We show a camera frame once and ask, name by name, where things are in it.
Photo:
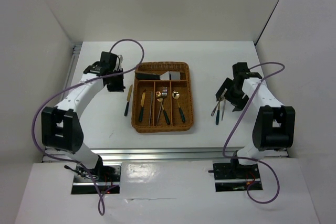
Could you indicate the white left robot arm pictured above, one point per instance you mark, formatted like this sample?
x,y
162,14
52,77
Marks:
x,y
60,125

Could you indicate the brown wicker cutlery tray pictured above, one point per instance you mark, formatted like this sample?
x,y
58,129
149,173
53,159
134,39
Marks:
x,y
170,105

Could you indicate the gold spoon green handle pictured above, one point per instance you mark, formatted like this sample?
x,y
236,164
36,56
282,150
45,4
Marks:
x,y
176,96
218,111

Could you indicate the silver fork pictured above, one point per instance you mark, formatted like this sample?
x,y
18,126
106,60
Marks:
x,y
160,96

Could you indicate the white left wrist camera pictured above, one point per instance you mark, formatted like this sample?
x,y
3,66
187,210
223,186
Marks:
x,y
119,61

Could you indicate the gold fork green handle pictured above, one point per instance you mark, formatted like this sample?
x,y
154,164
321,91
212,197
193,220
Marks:
x,y
165,116

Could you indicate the aluminium table rail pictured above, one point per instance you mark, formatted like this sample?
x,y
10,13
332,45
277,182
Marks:
x,y
160,154

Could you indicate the silver cake server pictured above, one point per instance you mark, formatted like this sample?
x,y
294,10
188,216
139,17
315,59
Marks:
x,y
171,76

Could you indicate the black handled metal spatula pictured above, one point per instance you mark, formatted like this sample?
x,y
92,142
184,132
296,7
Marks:
x,y
152,76

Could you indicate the gold knife green handle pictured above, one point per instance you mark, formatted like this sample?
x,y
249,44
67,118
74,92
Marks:
x,y
128,100
142,106

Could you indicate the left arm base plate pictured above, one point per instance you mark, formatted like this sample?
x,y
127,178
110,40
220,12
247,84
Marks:
x,y
108,183

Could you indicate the silver table knife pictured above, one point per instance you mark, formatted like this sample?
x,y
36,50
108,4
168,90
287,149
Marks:
x,y
151,106

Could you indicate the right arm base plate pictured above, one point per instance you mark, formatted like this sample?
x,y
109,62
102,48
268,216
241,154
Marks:
x,y
234,177

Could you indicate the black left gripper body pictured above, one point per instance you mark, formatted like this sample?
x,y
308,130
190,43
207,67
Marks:
x,y
117,84

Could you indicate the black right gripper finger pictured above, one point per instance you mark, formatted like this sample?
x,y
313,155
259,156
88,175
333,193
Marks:
x,y
223,87
239,104

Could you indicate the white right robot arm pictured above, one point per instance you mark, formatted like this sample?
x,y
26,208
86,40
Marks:
x,y
274,125

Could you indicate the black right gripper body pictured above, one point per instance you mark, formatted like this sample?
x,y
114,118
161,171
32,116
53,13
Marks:
x,y
234,94

